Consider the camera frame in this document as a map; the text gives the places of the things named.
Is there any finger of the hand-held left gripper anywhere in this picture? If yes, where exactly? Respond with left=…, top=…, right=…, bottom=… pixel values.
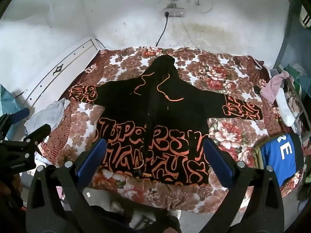
left=0, top=108, right=31, bottom=131
left=22, top=124, right=52, bottom=149

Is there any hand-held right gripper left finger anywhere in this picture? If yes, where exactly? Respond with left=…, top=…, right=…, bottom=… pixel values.
left=25, top=138, right=110, bottom=233

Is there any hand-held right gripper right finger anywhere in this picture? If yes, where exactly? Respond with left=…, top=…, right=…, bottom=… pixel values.
left=204, top=138, right=287, bottom=233

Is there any black hoodie with orange print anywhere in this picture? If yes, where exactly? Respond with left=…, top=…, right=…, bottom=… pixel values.
left=69, top=55, right=264, bottom=186

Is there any person's left forearm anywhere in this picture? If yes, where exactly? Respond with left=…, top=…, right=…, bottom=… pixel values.
left=0, top=173, right=23, bottom=214

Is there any light blue cloth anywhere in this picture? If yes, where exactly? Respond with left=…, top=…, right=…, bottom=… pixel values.
left=0, top=84, right=18, bottom=117

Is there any light grey cloth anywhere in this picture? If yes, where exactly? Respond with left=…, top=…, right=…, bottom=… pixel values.
left=24, top=99, right=71, bottom=136

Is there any olive green folded cloth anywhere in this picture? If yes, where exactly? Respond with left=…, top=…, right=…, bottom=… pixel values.
left=254, top=146, right=265, bottom=169

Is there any blue folded shirt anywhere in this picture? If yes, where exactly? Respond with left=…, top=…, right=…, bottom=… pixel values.
left=261, top=133, right=304, bottom=187

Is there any white bed headboard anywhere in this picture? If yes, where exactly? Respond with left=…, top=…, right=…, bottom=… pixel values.
left=15, top=37, right=105, bottom=112

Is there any white cloth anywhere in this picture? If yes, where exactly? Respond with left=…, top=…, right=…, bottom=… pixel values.
left=276, top=87, right=295, bottom=127

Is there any floral blanket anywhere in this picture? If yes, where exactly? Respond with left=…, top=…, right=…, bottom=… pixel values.
left=36, top=46, right=295, bottom=215

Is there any pink cloth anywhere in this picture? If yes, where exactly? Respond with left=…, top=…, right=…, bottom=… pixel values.
left=260, top=71, right=289, bottom=105

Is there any white power strip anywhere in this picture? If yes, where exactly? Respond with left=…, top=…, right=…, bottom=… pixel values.
left=162, top=8, right=185, bottom=18

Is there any blue mosquito net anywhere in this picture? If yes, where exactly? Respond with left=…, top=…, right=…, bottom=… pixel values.
left=287, top=0, right=311, bottom=54

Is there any white striped jacket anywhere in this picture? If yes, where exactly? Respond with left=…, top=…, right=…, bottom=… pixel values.
left=298, top=5, right=311, bottom=28

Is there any grey metal bed frame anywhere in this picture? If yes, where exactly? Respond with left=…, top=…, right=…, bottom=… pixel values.
left=272, top=5, right=311, bottom=127

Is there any black power cable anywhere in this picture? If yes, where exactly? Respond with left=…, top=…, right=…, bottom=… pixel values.
left=155, top=17, right=169, bottom=45

